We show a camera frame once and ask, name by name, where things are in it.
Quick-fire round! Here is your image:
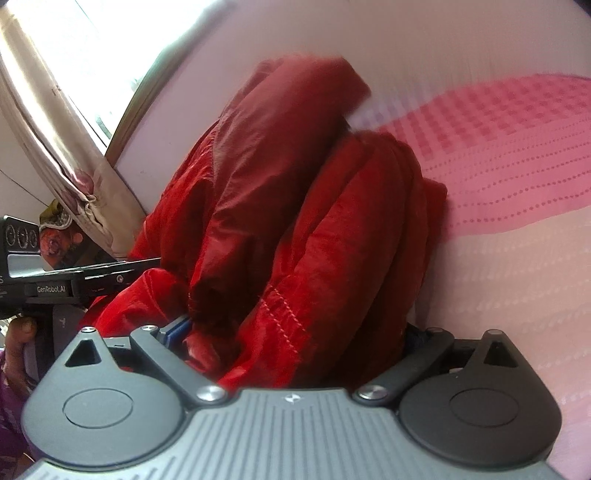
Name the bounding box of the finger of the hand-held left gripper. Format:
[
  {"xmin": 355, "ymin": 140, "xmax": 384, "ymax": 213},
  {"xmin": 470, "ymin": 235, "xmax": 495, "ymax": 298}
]
[{"xmin": 78, "ymin": 257, "xmax": 160, "ymax": 296}]

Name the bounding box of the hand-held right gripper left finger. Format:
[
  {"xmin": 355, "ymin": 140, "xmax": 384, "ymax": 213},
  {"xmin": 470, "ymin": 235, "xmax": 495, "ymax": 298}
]
[{"xmin": 46, "ymin": 314, "xmax": 228, "ymax": 403}]

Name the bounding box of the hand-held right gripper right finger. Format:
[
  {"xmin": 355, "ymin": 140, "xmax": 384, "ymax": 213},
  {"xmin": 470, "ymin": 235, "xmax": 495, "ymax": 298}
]
[{"xmin": 355, "ymin": 326, "xmax": 527, "ymax": 401}]

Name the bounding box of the red down jacket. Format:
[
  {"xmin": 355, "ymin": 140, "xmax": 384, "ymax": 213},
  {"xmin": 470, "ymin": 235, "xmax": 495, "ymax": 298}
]
[{"xmin": 85, "ymin": 55, "xmax": 450, "ymax": 393}]

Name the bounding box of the person's left hand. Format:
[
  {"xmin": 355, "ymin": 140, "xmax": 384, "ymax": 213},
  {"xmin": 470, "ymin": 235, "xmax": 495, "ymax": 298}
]
[{"xmin": 4, "ymin": 318, "xmax": 38, "ymax": 394}]

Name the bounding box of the colourful folded quilt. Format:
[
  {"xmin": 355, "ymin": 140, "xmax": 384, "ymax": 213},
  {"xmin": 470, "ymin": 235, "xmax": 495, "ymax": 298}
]
[{"xmin": 38, "ymin": 198, "xmax": 117, "ymax": 271}]

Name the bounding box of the pink checked bed sheet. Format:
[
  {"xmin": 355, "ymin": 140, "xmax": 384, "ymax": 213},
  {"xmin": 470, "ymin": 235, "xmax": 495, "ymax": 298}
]
[{"xmin": 348, "ymin": 73, "xmax": 591, "ymax": 480}]

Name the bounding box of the person's purple clothing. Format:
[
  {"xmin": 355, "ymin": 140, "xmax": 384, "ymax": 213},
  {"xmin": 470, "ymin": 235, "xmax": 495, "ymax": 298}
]
[{"xmin": 0, "ymin": 351, "xmax": 38, "ymax": 464}]

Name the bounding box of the beige patterned curtain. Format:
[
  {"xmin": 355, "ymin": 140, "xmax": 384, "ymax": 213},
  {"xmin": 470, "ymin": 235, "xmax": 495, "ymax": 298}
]
[{"xmin": 0, "ymin": 0, "xmax": 149, "ymax": 260}]

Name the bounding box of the brown window frame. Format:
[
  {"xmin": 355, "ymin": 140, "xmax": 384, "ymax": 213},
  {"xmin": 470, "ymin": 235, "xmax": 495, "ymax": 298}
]
[{"xmin": 105, "ymin": 41, "xmax": 186, "ymax": 163}]

